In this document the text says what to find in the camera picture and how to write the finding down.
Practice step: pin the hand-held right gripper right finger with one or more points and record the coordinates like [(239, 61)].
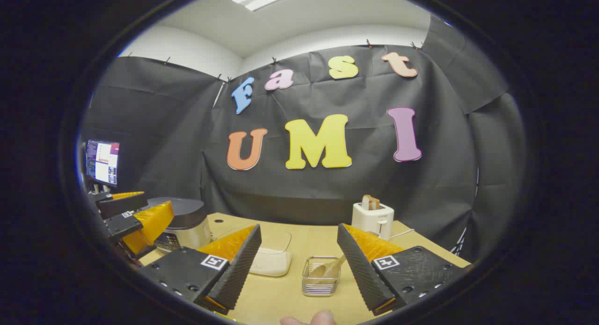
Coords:
[(362, 269)]

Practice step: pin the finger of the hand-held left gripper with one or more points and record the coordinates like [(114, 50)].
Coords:
[(122, 224), (121, 205)]

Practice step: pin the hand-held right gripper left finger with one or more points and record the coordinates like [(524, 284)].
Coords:
[(238, 269)]

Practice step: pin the wooden spoon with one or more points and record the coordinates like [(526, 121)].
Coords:
[(327, 269)]

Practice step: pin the white rice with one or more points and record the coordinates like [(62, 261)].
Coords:
[(273, 264)]

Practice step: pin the clear chopstick holder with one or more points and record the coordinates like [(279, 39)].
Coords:
[(320, 287)]

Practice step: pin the grey rice cooker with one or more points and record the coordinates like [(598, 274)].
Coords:
[(187, 213)]

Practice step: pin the computer monitor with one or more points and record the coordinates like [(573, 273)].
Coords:
[(103, 162)]

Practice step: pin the white toaster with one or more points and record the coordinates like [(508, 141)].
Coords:
[(372, 222)]

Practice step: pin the toast bread slice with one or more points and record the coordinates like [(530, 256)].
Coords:
[(371, 202)]

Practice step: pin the black backdrop cloth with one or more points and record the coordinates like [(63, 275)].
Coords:
[(327, 194)]

